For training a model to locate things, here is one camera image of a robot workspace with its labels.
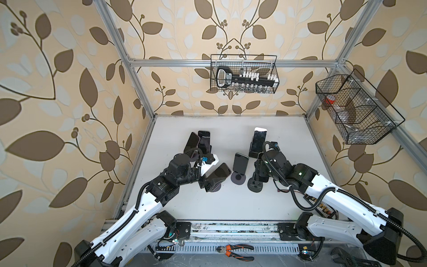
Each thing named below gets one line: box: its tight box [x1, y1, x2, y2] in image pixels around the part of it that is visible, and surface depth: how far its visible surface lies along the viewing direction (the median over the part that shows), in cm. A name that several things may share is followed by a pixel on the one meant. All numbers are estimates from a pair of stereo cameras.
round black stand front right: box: [247, 176, 263, 193], surface depth 86 cm
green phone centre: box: [232, 152, 250, 176], surface depth 82 cm
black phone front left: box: [205, 162, 232, 180], surface depth 84 cm
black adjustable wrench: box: [330, 246, 382, 267], surface depth 68 cm
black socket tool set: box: [216, 66, 280, 90], surface depth 86 cm
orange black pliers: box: [216, 243, 255, 262], surface depth 71 cm
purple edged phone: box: [183, 131, 201, 153], surface depth 93 cm
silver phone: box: [250, 127, 268, 153], surface depth 96 cm
